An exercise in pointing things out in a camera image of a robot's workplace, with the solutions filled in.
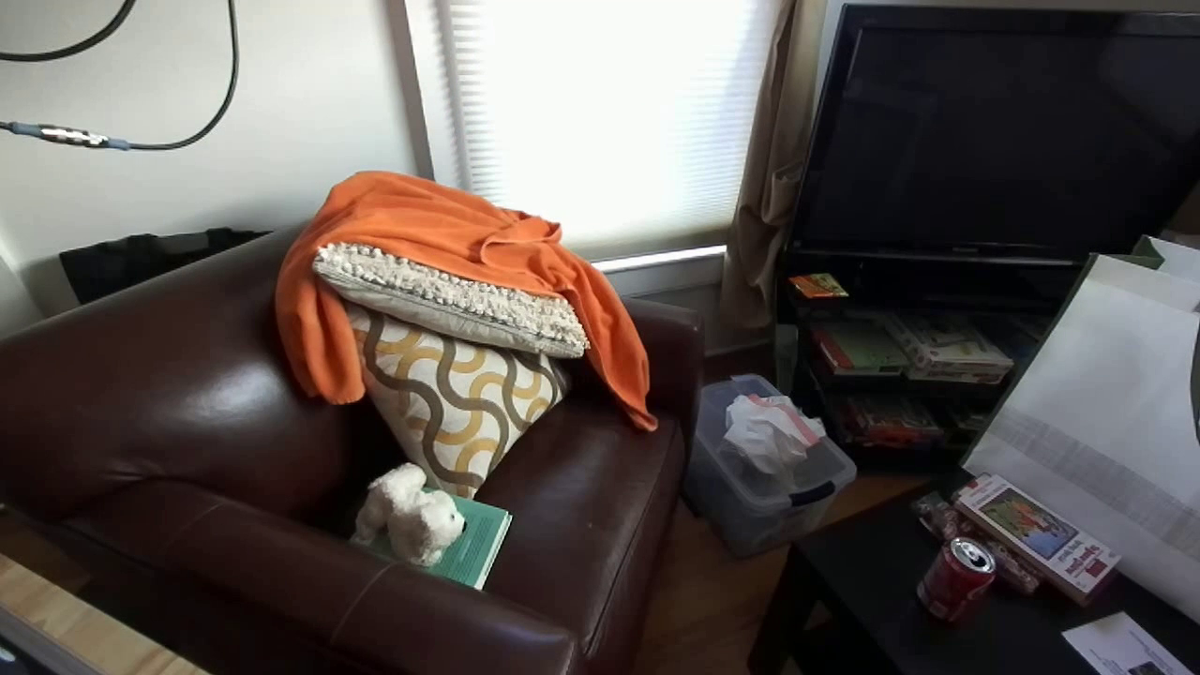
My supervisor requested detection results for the white textured pillow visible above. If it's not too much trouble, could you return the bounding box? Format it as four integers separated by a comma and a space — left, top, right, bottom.
312, 242, 590, 360

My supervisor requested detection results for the wavy patterned pillow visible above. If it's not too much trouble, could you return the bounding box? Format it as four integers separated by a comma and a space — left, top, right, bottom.
345, 302, 571, 500

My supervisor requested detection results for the orange towel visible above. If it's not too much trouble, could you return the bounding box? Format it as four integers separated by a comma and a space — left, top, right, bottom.
274, 171, 659, 432

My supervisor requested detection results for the crumpled white plastic bag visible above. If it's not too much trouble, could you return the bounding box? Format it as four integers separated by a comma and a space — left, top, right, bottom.
722, 394, 828, 477

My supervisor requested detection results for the beige curtain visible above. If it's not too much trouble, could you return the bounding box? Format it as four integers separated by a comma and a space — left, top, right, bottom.
720, 0, 831, 331

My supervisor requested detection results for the orange card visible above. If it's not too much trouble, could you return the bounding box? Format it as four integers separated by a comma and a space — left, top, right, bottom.
788, 273, 849, 300

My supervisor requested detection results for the window with white blind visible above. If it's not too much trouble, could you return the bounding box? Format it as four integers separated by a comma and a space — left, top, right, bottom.
403, 0, 784, 265

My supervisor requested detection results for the clear plastic bin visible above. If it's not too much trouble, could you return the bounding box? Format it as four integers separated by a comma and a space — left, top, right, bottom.
682, 374, 858, 558

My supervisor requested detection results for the green book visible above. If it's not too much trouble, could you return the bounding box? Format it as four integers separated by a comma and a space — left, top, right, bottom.
351, 487, 514, 591

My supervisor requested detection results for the green game box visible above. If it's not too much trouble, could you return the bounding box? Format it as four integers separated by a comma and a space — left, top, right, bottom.
811, 319, 912, 377

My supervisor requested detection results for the white plush toy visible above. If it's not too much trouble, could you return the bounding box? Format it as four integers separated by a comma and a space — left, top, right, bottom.
352, 463, 467, 568

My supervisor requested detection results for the red game box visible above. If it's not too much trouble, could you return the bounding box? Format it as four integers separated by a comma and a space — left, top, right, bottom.
839, 394, 946, 449

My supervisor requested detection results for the black television stand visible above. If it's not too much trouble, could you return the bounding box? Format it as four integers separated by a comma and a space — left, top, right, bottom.
773, 247, 1090, 472

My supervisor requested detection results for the stack of white boxes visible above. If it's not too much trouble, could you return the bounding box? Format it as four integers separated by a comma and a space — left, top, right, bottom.
881, 312, 1015, 385

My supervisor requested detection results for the black side table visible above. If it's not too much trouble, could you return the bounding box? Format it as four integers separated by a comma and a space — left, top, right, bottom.
747, 473, 1200, 675

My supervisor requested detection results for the red soda can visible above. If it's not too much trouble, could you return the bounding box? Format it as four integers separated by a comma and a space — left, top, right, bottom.
917, 537, 998, 623

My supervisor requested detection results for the brown leather armchair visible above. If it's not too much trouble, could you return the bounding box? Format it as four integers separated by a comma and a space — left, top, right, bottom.
0, 223, 706, 675

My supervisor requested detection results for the black television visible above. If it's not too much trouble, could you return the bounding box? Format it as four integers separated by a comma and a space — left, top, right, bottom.
792, 3, 1200, 260

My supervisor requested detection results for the black cloth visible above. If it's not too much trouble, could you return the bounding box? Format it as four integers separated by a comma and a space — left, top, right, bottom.
59, 228, 273, 306

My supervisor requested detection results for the picture puzzle box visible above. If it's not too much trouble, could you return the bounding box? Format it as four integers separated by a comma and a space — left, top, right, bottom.
952, 473, 1122, 606

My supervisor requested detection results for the white paper bag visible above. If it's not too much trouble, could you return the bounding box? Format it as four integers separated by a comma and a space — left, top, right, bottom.
963, 236, 1200, 624

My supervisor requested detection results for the white paper sheet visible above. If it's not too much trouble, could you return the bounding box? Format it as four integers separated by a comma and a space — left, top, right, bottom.
1062, 612, 1196, 675

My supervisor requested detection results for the light wooden table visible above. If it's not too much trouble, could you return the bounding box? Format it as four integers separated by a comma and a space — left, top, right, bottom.
0, 553, 212, 675

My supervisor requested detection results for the black cable with silver connector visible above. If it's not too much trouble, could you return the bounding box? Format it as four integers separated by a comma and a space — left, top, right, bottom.
0, 0, 241, 153

